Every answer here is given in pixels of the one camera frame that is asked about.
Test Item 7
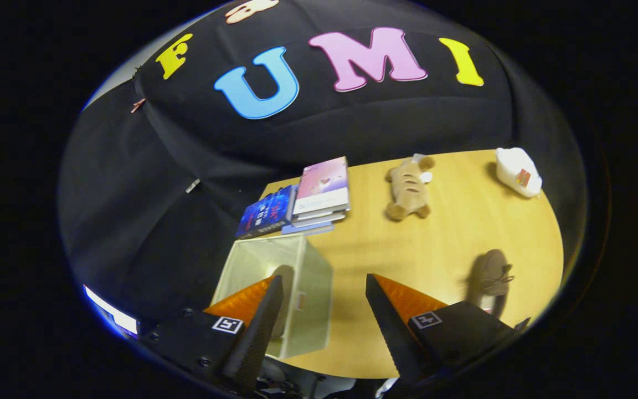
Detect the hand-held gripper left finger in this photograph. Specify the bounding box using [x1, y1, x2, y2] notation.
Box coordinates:
[139, 274, 285, 391]

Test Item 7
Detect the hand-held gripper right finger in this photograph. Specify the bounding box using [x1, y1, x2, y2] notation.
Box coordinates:
[366, 273, 531, 388]

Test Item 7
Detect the brown fuzzy shoe red label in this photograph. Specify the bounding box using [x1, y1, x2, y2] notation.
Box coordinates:
[272, 265, 296, 340]

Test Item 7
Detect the green fabric storage box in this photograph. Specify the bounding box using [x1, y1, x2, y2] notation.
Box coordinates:
[211, 233, 333, 359]

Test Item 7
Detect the pale blue book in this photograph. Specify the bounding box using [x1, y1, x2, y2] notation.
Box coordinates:
[281, 221, 335, 236]

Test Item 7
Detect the dark blue book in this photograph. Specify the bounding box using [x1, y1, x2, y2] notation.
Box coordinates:
[235, 185, 297, 240]

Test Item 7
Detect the black backdrop cloth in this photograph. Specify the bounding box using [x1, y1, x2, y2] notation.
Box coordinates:
[58, 0, 588, 333]

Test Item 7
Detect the white paperback book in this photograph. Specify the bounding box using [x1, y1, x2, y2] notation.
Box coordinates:
[294, 204, 350, 225]

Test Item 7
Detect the tan plush toy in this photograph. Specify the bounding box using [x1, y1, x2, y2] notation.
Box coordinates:
[384, 155, 436, 222]

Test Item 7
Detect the bright screen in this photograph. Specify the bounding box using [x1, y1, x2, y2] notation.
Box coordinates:
[84, 284, 140, 337]

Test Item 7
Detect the pink cover book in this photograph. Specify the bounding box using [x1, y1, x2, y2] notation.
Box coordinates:
[292, 156, 350, 217]

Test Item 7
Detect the white plush pillow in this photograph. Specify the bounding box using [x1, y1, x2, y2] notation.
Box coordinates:
[495, 147, 543, 198]

